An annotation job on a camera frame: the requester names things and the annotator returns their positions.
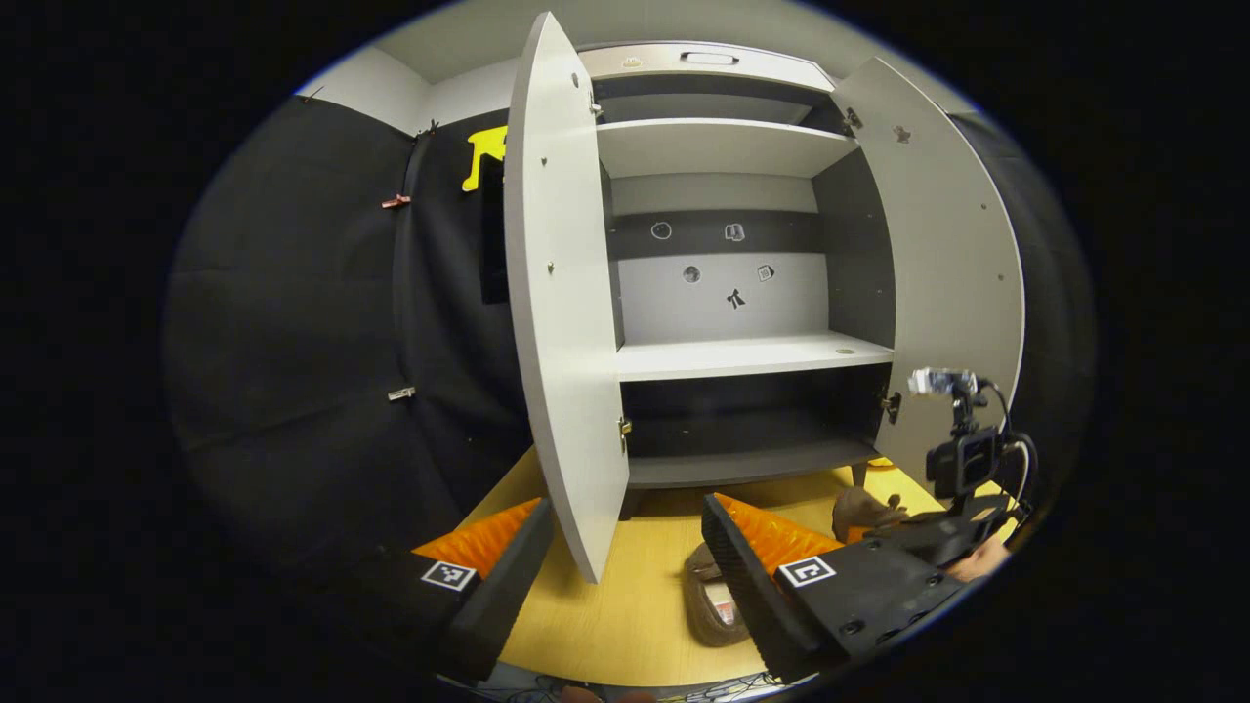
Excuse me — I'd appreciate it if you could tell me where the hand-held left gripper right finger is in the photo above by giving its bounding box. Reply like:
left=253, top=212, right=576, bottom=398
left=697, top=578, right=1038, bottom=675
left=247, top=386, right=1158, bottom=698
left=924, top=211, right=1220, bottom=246
left=701, top=493, right=970, bottom=684

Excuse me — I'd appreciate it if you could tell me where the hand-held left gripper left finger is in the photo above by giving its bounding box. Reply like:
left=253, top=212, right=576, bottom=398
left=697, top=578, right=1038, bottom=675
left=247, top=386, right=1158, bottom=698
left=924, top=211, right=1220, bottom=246
left=347, top=498, right=556, bottom=684

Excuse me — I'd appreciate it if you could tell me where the brown fuzzy shoe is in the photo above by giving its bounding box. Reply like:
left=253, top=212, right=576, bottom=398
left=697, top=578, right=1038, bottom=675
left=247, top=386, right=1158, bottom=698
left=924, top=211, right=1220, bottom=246
left=682, top=542, right=753, bottom=647
left=832, top=486, right=911, bottom=543

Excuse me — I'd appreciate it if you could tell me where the grey cabinet door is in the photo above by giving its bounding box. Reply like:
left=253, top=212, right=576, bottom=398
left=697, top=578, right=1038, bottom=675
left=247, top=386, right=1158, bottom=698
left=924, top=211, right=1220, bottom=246
left=503, top=12, right=631, bottom=585
left=830, top=57, right=1026, bottom=489

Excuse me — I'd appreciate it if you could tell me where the grey shoe cabinet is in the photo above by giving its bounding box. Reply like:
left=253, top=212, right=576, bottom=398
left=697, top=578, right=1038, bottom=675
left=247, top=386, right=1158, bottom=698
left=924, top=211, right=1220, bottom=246
left=503, top=12, right=1026, bottom=585

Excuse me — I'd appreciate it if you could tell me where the grey cabinet drawer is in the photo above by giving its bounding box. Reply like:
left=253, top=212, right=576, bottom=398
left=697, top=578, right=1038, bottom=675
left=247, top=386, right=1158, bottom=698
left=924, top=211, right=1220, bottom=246
left=576, top=41, right=836, bottom=94

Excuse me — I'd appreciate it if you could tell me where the black backdrop cloth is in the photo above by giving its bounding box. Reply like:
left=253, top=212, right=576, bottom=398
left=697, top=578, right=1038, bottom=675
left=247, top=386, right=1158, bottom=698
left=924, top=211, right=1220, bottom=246
left=164, top=96, right=536, bottom=587

